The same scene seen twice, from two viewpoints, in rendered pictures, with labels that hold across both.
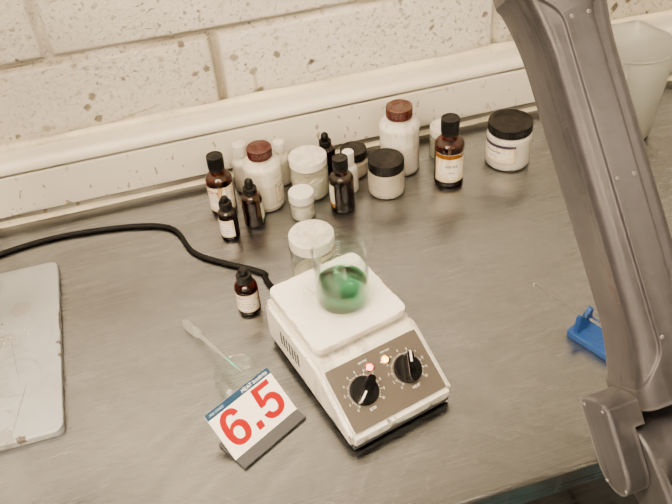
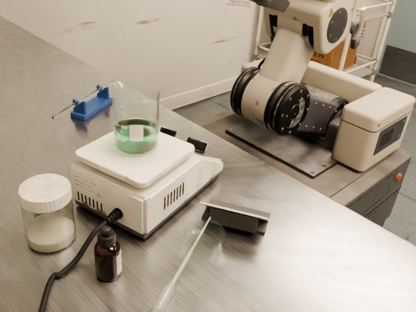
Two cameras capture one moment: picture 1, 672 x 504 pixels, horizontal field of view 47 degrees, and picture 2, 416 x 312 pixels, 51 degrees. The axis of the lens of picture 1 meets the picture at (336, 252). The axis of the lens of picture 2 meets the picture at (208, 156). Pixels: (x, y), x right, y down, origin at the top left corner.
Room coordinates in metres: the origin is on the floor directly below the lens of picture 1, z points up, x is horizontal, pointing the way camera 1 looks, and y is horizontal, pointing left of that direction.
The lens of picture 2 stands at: (0.83, 0.48, 1.14)
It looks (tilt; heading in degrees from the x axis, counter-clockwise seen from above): 31 degrees down; 236
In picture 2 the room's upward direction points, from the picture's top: 5 degrees clockwise
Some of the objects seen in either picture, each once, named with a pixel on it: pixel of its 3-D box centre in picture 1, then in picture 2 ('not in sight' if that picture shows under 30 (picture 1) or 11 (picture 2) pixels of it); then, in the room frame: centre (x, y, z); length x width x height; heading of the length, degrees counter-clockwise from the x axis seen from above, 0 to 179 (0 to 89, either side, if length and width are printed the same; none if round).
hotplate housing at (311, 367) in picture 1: (350, 340); (148, 170); (0.61, -0.01, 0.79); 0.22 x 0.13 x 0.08; 27
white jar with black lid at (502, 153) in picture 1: (508, 140); not in sight; (0.99, -0.28, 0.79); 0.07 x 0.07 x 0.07
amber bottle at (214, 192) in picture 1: (219, 182); not in sight; (0.93, 0.16, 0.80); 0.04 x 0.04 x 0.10
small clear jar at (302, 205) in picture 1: (302, 203); not in sight; (0.90, 0.04, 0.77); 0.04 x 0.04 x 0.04
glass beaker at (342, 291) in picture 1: (343, 274); (134, 119); (0.63, -0.01, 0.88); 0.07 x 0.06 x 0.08; 110
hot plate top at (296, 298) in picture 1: (336, 300); (136, 151); (0.63, 0.00, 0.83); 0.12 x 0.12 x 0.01; 27
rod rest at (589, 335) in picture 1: (612, 340); (91, 101); (0.59, -0.31, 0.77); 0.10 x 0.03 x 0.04; 38
